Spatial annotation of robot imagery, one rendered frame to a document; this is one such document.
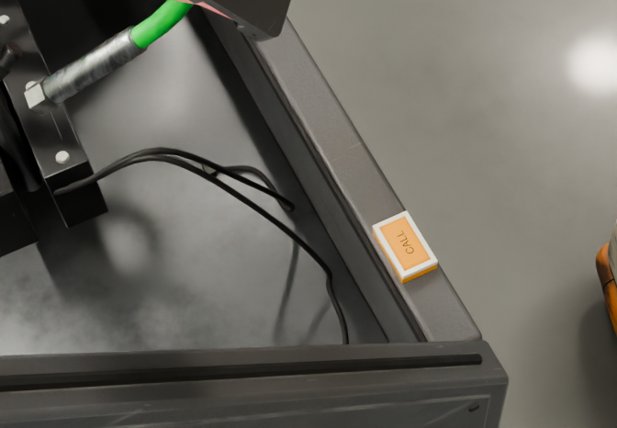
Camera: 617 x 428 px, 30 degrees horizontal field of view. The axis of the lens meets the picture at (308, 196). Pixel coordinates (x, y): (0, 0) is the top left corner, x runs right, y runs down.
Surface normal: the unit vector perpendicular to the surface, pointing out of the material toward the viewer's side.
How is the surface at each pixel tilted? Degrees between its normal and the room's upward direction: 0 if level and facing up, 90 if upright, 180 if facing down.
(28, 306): 0
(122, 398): 43
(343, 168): 0
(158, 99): 0
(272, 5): 49
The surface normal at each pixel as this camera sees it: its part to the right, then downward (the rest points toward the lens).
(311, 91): -0.06, -0.52
